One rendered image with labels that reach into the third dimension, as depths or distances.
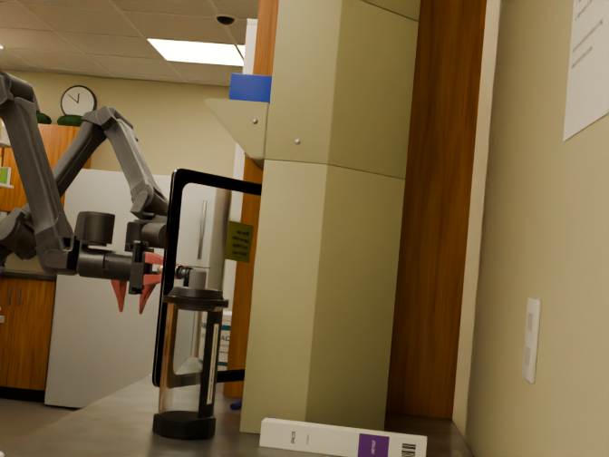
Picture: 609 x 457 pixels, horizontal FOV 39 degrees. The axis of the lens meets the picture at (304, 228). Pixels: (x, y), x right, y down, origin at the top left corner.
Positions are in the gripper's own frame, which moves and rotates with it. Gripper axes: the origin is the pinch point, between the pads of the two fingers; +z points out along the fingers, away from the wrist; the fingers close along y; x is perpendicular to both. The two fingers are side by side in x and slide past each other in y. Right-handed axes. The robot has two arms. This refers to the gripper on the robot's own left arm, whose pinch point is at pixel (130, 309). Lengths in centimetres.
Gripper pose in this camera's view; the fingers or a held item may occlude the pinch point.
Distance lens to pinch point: 202.1
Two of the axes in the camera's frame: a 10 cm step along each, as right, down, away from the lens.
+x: 0.7, 0.5, 10.0
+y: 9.9, 0.9, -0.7
